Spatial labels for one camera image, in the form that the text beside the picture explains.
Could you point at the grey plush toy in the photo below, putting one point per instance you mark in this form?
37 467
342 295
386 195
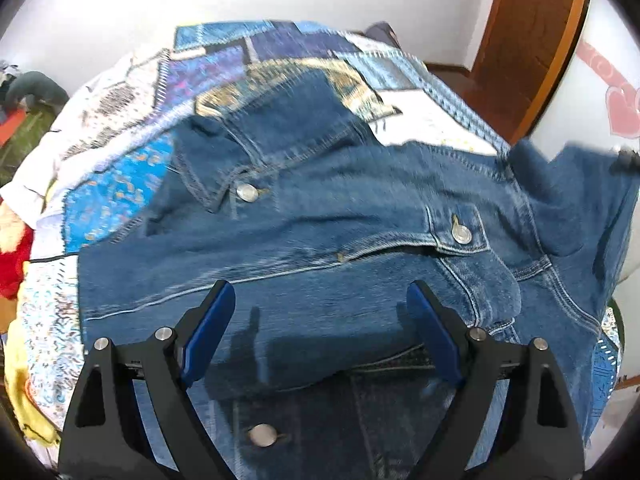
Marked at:
35 87

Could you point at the white sheet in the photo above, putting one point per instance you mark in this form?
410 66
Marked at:
25 195

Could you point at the green cloth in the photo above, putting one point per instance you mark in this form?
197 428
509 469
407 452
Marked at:
25 145

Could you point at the yellow cloth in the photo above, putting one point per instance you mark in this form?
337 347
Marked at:
30 400

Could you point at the red plush blanket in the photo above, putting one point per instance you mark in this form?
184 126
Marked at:
12 260

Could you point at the dark pillow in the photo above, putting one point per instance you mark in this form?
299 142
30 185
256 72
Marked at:
382 32

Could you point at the wooden door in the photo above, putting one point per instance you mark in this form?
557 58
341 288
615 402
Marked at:
530 35

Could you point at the blue denim jacket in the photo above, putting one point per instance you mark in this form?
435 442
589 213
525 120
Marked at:
325 220

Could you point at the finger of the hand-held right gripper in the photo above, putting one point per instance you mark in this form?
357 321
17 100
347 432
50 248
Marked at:
627 160

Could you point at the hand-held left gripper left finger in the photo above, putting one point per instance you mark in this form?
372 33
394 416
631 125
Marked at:
210 330

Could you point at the patchwork quilt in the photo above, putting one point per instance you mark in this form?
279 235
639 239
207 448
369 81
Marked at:
115 200

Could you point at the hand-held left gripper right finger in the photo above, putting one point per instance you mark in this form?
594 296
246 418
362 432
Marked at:
432 330

